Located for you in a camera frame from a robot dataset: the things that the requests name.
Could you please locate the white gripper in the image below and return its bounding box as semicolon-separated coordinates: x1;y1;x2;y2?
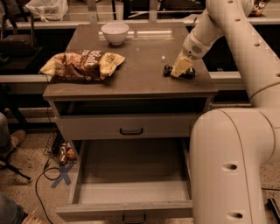
171;31;211;78

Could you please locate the dark rxbar chocolate bar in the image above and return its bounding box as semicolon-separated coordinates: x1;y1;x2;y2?
163;65;196;79

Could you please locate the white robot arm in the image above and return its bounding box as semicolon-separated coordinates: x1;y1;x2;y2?
171;0;280;224

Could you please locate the grey drawer cabinet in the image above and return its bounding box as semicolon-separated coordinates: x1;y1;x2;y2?
44;23;217;151

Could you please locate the open grey middle drawer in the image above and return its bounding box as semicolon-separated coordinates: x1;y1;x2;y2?
57;138;193;224

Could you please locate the white ceramic bowl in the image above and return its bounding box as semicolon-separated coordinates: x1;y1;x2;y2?
101;22;129;45

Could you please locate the yellow brown chip bag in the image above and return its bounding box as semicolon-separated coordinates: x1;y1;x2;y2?
39;50;125;81

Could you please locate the white plastic bag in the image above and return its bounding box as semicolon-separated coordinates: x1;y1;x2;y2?
25;0;68;22

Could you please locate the blue tape cross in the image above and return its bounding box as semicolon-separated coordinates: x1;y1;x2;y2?
51;164;74;188

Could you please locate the black bag on shelf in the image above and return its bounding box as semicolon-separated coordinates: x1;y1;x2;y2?
0;14;39;60

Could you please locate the black object floor corner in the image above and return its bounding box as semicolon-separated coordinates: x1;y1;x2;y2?
267;198;280;224

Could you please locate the person's brown shoe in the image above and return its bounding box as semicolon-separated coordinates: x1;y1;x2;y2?
10;130;26;148

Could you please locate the person's leg in jeans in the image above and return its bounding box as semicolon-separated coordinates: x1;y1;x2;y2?
0;192;28;224

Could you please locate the wire basket with cans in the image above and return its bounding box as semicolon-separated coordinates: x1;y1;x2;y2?
44;129;77;165

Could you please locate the black floor cable left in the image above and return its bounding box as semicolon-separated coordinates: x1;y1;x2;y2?
34;145;63;224

